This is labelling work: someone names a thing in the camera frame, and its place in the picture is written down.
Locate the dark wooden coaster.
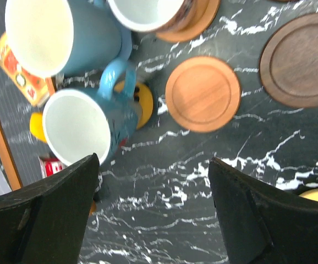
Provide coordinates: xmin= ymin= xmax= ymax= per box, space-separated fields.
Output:
xmin=259 ymin=13 xmax=318 ymax=108

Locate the brown white cup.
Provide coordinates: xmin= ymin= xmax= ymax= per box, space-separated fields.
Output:
xmin=108 ymin=0 xmax=198 ymax=32

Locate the orange silicone coaster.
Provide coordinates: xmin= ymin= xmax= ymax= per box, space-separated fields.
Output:
xmin=113 ymin=81 xmax=155 ymax=130

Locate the orange snack packet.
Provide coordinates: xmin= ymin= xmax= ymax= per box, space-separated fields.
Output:
xmin=0 ymin=33 xmax=56 ymax=107

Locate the red white box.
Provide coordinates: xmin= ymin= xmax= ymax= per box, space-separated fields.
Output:
xmin=39 ymin=156 xmax=66 ymax=178

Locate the light wooden coaster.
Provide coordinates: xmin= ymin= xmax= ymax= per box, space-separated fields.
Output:
xmin=165 ymin=56 xmax=242 ymax=133
xmin=156 ymin=0 xmax=221 ymax=43

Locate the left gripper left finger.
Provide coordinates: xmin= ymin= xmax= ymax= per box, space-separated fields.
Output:
xmin=0 ymin=154 xmax=100 ymax=263

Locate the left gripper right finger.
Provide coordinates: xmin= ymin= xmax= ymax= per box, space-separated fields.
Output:
xmin=208 ymin=158 xmax=318 ymax=263

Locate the blue mug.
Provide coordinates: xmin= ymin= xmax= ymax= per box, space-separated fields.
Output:
xmin=4 ymin=1 xmax=132 ymax=78

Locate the orange wooden shelf rack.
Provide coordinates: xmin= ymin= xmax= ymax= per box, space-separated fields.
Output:
xmin=0 ymin=123 xmax=23 ymax=191

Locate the grey cup white inside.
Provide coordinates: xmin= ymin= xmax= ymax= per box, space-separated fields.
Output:
xmin=42 ymin=58 xmax=142 ymax=166

